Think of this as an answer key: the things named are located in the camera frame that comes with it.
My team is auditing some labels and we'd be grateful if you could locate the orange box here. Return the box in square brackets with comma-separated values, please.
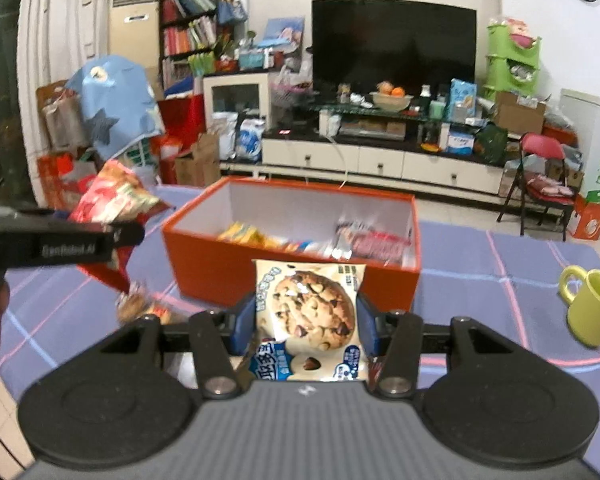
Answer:
[161, 176, 422, 313]

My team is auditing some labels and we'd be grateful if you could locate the brown cardboard box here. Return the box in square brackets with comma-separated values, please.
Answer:
[36, 80, 88, 151]

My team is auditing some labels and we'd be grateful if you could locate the white glass door cabinet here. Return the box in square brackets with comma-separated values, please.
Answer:
[202, 71, 271, 131]

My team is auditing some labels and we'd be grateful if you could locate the pink plastic bag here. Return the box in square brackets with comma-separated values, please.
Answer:
[270, 65, 313, 108]

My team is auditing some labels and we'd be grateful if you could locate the light blue pack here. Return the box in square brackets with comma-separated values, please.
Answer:
[449, 79, 478, 123]

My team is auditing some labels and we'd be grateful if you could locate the fruit bowl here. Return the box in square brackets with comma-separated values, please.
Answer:
[370, 82, 413, 112]

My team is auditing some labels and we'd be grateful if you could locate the red bag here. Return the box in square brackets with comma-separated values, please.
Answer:
[157, 94, 206, 151]

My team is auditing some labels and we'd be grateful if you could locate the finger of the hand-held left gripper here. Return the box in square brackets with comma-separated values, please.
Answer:
[100, 221, 146, 250]

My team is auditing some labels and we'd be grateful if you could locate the chocolate chip cookie packet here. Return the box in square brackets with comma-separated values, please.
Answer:
[250, 259, 370, 383]

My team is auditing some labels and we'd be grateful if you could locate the blue white bag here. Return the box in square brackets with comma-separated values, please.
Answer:
[235, 119, 266, 162]

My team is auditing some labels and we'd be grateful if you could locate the standing air conditioner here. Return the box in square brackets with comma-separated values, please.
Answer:
[109, 0, 161, 71]

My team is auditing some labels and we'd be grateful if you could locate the white curtain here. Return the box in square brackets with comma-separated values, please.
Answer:
[17, 0, 116, 196]

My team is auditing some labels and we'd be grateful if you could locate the blue tissue pack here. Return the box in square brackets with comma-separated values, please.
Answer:
[447, 130, 476, 155]

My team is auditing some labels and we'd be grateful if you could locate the yellow snack packet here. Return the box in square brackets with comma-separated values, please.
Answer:
[217, 222, 286, 248]

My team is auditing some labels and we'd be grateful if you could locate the orange paper bag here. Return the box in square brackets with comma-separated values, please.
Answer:
[567, 195, 600, 241]

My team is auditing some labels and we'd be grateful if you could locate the tall cardboard box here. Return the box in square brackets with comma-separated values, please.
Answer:
[175, 132, 221, 187]

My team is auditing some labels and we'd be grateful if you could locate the dark green bag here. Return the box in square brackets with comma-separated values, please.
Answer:
[475, 124, 508, 165]

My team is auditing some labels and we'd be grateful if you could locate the dark bookshelf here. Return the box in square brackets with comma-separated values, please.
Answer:
[157, 0, 236, 91]

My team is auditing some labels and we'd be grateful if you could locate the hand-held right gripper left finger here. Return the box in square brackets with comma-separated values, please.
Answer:
[100, 295, 258, 398]

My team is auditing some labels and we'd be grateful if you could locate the white fridge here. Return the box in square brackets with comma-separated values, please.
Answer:
[560, 89, 600, 236]

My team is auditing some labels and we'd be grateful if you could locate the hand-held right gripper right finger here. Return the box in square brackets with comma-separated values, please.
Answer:
[355, 290, 503, 398]

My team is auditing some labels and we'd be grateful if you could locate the black television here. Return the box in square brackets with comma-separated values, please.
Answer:
[311, 0, 478, 96]

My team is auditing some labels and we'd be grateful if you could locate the red white carton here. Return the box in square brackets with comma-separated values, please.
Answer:
[37, 152, 98, 211]

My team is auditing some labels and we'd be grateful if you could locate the green storage rack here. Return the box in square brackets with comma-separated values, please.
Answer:
[482, 19, 542, 101]

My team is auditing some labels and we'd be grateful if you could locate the red silver snack packet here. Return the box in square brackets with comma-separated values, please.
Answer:
[337, 222, 413, 263]

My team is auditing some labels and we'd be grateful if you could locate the open cardboard box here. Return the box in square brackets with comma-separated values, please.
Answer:
[492, 91, 548, 135]

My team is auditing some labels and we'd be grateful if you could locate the white television stand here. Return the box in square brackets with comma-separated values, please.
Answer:
[220, 100, 511, 196]

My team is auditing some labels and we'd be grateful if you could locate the red folding chair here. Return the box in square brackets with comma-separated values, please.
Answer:
[497, 132, 586, 241]

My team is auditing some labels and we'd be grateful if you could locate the blue star cloth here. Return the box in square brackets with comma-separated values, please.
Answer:
[65, 55, 166, 161]

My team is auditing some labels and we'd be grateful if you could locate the clear brown pastry packet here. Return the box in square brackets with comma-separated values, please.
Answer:
[116, 282, 173, 326]

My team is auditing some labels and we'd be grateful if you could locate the green mug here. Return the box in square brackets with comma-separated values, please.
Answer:
[559, 265, 600, 347]

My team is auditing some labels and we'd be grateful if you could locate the blue plaid tablecloth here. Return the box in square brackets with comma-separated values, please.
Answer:
[0, 185, 600, 461]

